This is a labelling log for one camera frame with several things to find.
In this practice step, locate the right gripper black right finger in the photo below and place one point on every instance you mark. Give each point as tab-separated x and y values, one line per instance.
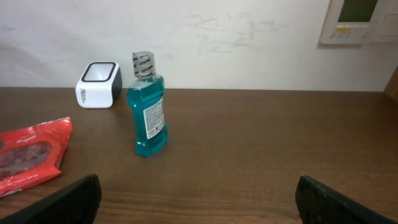
319	204

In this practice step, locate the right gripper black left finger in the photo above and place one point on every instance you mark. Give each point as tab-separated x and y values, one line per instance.
76	203

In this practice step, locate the red snack bag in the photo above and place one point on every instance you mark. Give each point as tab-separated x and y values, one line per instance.
32	155

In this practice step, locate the white barcode scanner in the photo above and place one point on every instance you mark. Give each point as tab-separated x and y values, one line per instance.
100	85

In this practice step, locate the white wall control panel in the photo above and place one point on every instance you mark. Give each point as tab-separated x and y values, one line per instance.
358	22

